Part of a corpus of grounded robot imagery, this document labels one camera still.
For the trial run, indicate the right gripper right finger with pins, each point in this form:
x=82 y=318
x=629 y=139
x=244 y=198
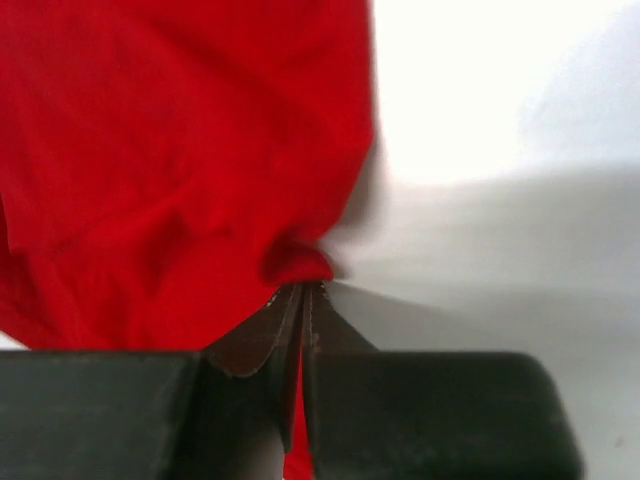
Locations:
x=324 y=330

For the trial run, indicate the red t shirt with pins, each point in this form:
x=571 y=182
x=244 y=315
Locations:
x=166 y=166

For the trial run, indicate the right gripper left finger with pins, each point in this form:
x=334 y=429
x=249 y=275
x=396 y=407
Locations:
x=268 y=342

